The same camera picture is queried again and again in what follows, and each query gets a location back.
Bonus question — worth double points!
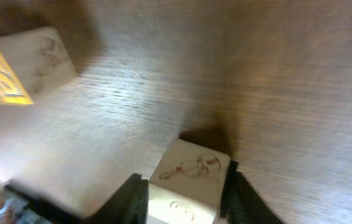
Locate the yellow S block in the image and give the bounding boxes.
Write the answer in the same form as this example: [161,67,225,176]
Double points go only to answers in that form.
[0,26,78,106]

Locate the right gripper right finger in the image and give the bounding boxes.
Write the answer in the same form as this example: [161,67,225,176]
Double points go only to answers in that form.
[220,160,285,224]

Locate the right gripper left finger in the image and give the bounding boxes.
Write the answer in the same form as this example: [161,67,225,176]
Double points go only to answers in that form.
[4,174,149,224]

